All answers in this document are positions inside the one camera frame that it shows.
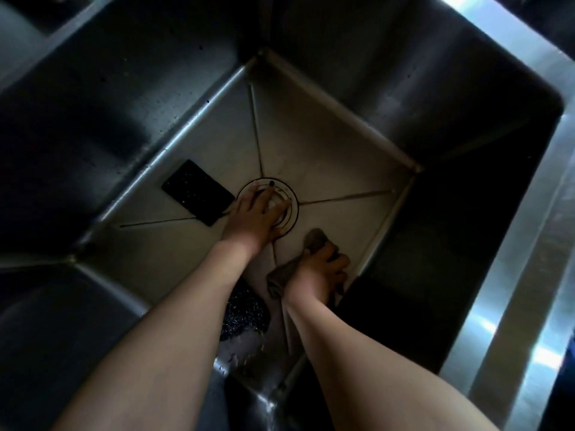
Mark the person's left hand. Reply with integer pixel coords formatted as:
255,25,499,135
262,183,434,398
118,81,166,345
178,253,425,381
220,181,293,261

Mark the person's right hand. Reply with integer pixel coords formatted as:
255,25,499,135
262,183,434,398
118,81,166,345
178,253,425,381
283,244,351,310

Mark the metal sink stopper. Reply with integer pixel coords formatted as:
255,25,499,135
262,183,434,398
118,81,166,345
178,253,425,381
235,177,301,241

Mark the black rectangular sponge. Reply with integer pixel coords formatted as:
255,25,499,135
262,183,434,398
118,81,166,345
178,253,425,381
161,158,237,228

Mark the black steel wool scourer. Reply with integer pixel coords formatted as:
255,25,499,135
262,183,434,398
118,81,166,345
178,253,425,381
219,278,272,342

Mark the stainless steel double sink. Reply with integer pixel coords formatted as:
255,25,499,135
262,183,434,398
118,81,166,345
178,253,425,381
0,0,575,431

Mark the person's left forearm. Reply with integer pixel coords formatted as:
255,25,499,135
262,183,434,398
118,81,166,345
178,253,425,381
52,237,257,431

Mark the person's right forearm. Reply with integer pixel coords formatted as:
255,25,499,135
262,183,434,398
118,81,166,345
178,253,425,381
283,293,500,431

